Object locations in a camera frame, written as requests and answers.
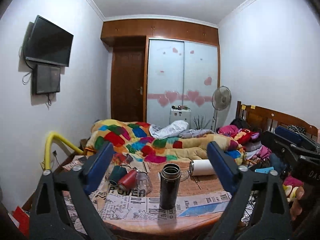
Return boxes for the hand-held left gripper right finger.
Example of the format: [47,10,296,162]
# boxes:
[207,141,293,240]

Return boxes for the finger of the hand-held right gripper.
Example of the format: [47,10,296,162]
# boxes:
[274,126,320,153]
[261,130,308,171]

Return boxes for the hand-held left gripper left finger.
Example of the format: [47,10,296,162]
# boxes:
[29,141,118,240]

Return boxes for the white thermos cup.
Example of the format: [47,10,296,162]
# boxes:
[189,159,217,176]

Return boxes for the green cup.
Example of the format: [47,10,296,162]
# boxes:
[108,165,128,186]

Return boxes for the red cup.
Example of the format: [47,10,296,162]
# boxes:
[117,169,138,192]

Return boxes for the clear glass cup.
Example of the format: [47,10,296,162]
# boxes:
[135,171,153,195]

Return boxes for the black thermos cup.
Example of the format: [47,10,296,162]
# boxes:
[159,163,181,209]

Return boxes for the person's right hand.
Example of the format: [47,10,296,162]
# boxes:
[290,185,307,222]

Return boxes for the polka-dot black cloth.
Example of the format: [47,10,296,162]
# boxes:
[286,124,306,134]

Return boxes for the yellow plush toy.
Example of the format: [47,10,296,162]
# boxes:
[282,183,300,203]

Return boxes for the light blue card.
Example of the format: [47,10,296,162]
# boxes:
[255,167,278,176]

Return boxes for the wooden bed headboard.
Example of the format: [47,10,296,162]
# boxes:
[236,101,320,141]

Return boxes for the red plush toy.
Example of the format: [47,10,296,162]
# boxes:
[232,128,261,146]

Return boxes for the pink clothes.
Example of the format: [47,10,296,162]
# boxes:
[217,125,241,137]

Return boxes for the clear glass mug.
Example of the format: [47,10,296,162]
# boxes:
[178,168,191,182]

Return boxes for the black bag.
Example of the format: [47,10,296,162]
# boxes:
[229,117,248,131]

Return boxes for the newspaper print table cover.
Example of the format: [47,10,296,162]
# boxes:
[62,155,233,222]

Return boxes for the dark dried plant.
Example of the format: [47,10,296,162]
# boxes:
[192,115,212,131]

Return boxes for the yellow pipe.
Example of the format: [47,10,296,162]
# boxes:
[43,131,85,172]

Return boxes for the striped grey cloth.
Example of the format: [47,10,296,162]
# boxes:
[149,120,218,139]

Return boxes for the colourful patchwork blanket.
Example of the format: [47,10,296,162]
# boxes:
[85,119,247,166]

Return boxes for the white appliance box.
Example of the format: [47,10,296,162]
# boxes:
[170,106,192,128]

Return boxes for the standing fan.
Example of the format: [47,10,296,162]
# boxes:
[211,86,232,132]

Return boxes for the brown wooden door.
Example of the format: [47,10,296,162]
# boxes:
[111,47,146,123]

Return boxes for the red paper bag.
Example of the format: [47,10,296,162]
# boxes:
[12,206,31,236]

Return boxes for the wooden wardrobe with sliding doors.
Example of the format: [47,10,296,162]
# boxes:
[100,18,221,132]

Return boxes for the small black monitor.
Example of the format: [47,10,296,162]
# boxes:
[31,64,61,95]

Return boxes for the wall-mounted black television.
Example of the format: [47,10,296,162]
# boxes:
[22,15,74,68]

